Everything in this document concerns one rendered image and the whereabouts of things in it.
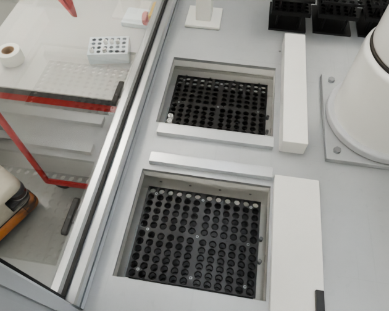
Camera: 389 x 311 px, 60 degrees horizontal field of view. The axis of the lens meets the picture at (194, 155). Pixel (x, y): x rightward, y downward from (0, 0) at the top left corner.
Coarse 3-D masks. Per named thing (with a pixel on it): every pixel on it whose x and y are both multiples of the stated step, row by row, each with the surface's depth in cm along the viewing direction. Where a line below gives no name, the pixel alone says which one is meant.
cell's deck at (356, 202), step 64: (192, 0) 94; (256, 0) 94; (192, 64) 83; (256, 64) 80; (320, 64) 80; (320, 128) 70; (128, 192) 62; (320, 192) 62; (384, 192) 62; (384, 256) 56
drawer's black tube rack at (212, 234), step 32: (192, 192) 67; (160, 224) 63; (192, 224) 66; (224, 224) 63; (256, 224) 64; (160, 256) 60; (192, 256) 60; (224, 256) 60; (256, 256) 60; (192, 288) 60; (224, 288) 57
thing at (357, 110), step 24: (384, 24) 52; (360, 48) 60; (384, 48) 52; (360, 72) 58; (384, 72) 53; (336, 96) 69; (360, 96) 59; (384, 96) 55; (336, 120) 67; (360, 120) 61; (384, 120) 57; (336, 144) 66; (360, 144) 64; (384, 144) 61; (384, 168) 64
